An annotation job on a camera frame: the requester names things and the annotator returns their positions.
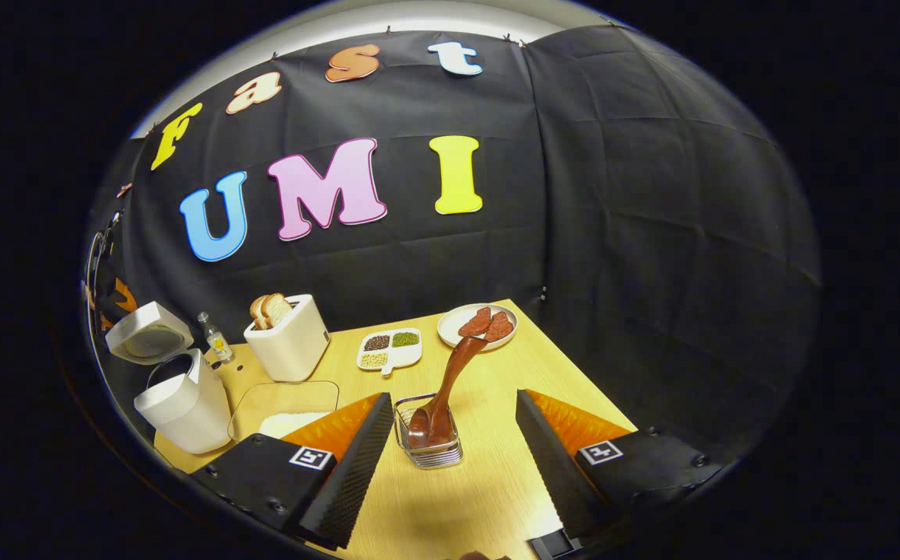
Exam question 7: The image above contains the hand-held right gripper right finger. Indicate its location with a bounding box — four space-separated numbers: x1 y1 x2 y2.
516 389 727 537

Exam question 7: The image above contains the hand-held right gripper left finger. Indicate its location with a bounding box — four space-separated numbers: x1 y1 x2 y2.
189 393 394 549

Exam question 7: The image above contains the clear rice container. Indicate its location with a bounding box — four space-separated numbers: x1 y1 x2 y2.
228 380 340 444

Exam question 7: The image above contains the wire chopstick holder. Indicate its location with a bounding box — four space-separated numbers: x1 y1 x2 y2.
394 393 464 470

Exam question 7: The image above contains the white rice cooker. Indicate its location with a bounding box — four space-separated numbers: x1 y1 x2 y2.
105 301 233 455

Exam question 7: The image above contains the brown wooden spoon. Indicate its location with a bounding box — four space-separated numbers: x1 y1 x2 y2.
407 336 489 450

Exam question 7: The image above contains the small glass bottle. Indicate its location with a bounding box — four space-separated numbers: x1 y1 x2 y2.
198 312 234 364

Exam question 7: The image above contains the white divided bean dish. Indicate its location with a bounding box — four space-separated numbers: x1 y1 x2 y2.
356 327 423 376

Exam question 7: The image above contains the white toaster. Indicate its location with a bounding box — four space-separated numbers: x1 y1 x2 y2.
243 294 331 383

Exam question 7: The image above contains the white round plate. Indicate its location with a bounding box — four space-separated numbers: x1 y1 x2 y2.
437 303 519 351

